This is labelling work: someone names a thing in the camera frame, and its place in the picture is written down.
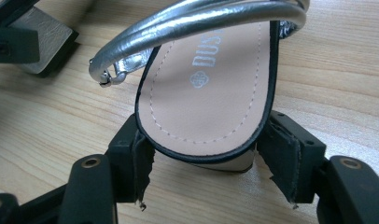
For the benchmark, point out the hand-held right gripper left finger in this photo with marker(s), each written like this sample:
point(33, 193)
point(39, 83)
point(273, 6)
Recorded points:
point(128, 161)

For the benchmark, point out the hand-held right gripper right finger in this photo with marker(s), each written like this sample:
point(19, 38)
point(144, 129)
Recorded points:
point(299, 161)

